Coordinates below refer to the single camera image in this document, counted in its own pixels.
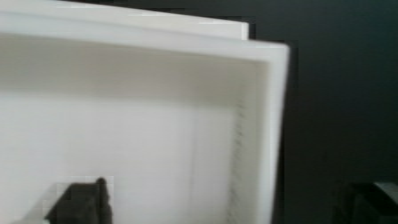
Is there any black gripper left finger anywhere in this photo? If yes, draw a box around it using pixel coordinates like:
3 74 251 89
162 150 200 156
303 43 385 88
45 178 115 224

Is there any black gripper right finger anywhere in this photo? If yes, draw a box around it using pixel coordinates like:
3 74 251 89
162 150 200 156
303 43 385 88
337 182 398 224

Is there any white drawer tray with knob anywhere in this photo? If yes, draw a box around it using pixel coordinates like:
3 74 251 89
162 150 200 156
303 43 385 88
0 13 292 224

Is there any white drawer cabinet box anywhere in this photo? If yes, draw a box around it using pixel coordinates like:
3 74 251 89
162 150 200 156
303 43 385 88
0 0 250 40

